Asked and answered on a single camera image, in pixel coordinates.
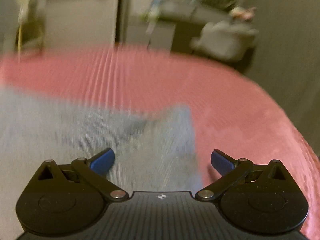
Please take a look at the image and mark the grey sweatpants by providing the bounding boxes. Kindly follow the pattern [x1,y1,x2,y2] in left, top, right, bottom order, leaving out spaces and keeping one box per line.
[1,87,202,239]

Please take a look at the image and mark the pink ribbed bedspread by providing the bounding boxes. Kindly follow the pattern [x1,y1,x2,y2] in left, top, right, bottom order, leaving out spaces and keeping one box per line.
[1,47,319,239]

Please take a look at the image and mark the grey fluffy vanity chair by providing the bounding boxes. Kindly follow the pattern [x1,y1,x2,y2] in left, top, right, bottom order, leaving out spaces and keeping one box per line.
[190,21,259,63]

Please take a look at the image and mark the pink toy on desk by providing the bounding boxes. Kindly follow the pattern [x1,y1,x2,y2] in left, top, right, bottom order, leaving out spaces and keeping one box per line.
[229,6,257,21]

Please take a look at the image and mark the grey vanity desk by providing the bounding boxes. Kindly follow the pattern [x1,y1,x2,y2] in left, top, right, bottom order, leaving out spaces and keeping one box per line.
[125,0,251,55]

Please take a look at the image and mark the yellow leg side table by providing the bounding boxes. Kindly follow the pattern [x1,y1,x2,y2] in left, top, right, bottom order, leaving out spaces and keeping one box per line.
[16,0,46,57]

